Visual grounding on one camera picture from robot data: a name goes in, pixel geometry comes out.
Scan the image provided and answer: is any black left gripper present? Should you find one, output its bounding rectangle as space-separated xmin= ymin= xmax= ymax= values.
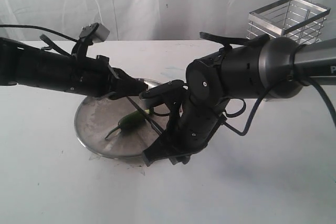
xmin=99 ymin=55 xmax=148 ymax=100

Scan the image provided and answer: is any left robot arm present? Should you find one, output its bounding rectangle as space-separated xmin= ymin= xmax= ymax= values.
xmin=1 ymin=38 xmax=148 ymax=100

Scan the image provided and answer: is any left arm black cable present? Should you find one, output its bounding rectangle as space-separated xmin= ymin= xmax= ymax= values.
xmin=0 ymin=24 xmax=79 ymax=57

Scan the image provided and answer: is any green chili pepper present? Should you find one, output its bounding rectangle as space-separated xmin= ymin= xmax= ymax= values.
xmin=105 ymin=111 xmax=145 ymax=139

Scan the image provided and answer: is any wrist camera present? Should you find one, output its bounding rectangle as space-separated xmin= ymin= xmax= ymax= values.
xmin=71 ymin=23 xmax=110 ymax=60
xmin=139 ymin=80 xmax=186 ymax=109

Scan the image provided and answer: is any wire metal utensil holder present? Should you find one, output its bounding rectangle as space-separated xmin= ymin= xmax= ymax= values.
xmin=246 ymin=0 xmax=331 ymax=102

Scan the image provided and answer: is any black kitchen knife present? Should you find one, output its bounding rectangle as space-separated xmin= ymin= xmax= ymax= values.
xmin=126 ymin=97 xmax=164 ymax=135

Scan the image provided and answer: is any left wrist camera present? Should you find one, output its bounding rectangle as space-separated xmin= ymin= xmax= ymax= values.
xmin=71 ymin=23 xmax=110 ymax=60

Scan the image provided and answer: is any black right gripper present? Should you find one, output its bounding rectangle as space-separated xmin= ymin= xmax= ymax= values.
xmin=142 ymin=111 xmax=226 ymax=167

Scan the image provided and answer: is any round steel plate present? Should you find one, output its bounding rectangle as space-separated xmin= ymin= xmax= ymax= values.
xmin=73 ymin=78 xmax=174 ymax=159

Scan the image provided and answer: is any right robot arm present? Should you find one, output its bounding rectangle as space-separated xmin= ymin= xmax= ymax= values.
xmin=141 ymin=33 xmax=335 ymax=166

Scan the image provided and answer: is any white backdrop curtain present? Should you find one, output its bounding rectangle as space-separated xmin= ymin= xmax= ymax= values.
xmin=1 ymin=0 xmax=335 ymax=40

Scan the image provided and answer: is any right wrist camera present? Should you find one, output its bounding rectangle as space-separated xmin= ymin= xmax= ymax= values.
xmin=139 ymin=80 xmax=186 ymax=109

